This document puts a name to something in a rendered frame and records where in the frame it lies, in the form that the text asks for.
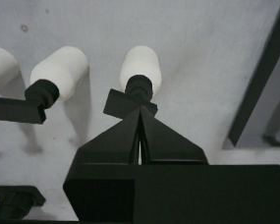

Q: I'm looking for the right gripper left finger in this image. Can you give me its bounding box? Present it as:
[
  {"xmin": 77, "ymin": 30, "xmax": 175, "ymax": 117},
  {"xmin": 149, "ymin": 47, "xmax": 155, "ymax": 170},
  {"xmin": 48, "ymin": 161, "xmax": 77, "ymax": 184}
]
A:
[{"xmin": 70, "ymin": 105, "xmax": 140, "ymax": 167}]

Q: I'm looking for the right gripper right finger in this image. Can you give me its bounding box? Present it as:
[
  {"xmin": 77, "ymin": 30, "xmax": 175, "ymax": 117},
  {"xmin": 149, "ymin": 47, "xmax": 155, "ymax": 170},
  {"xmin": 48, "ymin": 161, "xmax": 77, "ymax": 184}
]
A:
[{"xmin": 140, "ymin": 105, "xmax": 209, "ymax": 165}]

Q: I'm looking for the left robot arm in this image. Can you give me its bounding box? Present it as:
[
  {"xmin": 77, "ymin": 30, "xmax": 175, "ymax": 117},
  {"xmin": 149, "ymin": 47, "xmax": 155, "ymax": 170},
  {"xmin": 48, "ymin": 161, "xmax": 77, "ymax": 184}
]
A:
[{"xmin": 0, "ymin": 187, "xmax": 45, "ymax": 219}]

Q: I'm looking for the white pump bottle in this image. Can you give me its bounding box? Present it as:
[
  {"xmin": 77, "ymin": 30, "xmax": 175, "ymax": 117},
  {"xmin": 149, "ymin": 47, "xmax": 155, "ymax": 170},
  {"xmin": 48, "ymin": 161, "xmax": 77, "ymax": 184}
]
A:
[
  {"xmin": 0, "ymin": 48, "xmax": 20, "ymax": 88},
  {"xmin": 0, "ymin": 46, "xmax": 89, "ymax": 125},
  {"xmin": 103, "ymin": 46, "xmax": 162, "ymax": 120}
]

